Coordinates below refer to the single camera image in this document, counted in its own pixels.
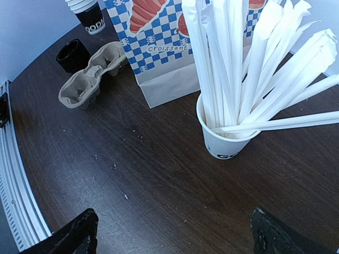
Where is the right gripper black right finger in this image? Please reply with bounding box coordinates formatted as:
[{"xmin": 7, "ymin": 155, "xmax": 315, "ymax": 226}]
[{"xmin": 251, "ymin": 207, "xmax": 335, "ymax": 253}]

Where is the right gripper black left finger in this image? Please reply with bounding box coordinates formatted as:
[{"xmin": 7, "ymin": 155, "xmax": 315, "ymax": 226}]
[{"xmin": 22, "ymin": 208, "xmax": 99, "ymax": 254}]

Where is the stack of paper cups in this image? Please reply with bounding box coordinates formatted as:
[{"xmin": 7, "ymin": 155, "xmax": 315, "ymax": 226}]
[{"xmin": 65, "ymin": 0, "xmax": 105, "ymax": 35}]

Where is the white cup holding straws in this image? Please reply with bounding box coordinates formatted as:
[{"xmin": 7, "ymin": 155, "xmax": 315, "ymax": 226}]
[{"xmin": 196, "ymin": 95, "xmax": 260, "ymax": 160}]

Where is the brown cardboard cup carrier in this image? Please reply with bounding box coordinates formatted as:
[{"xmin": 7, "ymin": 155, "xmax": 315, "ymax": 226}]
[{"xmin": 58, "ymin": 41, "xmax": 128, "ymax": 110}]

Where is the blue checkered paper bag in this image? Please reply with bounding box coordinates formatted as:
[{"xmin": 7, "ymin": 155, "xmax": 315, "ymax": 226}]
[{"xmin": 102, "ymin": 0, "xmax": 268, "ymax": 110}]

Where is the aluminium front rail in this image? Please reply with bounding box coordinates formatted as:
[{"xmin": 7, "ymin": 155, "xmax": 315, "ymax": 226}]
[{"xmin": 1, "ymin": 80, "xmax": 51, "ymax": 252}]

